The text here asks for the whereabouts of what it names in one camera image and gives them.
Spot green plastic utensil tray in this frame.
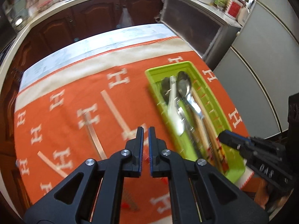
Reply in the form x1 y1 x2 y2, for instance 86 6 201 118
144 61 246 183

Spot dark wooden kitchen cabinets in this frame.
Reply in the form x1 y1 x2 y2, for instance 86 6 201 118
0 0 169 112

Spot grey metal cabinet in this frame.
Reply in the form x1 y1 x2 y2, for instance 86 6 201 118
161 0 241 63

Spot round metal spoon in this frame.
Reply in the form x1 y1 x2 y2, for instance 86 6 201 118
176 71 204 119

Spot metal chopstick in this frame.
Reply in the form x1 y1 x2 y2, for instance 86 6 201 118
84 114 108 160

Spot grey refrigerator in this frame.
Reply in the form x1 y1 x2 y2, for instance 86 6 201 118
214 0 299 133

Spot hanging plastic bag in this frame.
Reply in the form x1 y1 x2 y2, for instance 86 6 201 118
118 6 135 27

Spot bamboo chopstick red striped end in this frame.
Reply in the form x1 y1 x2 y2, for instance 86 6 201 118
100 91 150 166
37 151 69 178
192 90 229 171

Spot white kitchen countertop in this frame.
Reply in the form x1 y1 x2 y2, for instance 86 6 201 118
0 0 243 59

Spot orange white patterned blanket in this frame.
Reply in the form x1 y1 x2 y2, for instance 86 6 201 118
13 36 257 224

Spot red label jar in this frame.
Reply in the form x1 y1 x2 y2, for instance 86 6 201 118
228 0 243 18

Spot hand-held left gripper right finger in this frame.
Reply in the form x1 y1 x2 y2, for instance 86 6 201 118
148 126 269 224

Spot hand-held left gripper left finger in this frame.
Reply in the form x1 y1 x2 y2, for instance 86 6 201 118
23 126 144 224

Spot large metal spoon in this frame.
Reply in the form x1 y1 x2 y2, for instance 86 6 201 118
161 77 173 101

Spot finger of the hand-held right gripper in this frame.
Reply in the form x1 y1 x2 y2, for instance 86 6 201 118
218 131 254 155

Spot metal fork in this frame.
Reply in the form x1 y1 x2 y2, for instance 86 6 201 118
176 103 204 161

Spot white ceramic spoon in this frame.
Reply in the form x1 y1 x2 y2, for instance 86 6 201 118
167 75 185 136

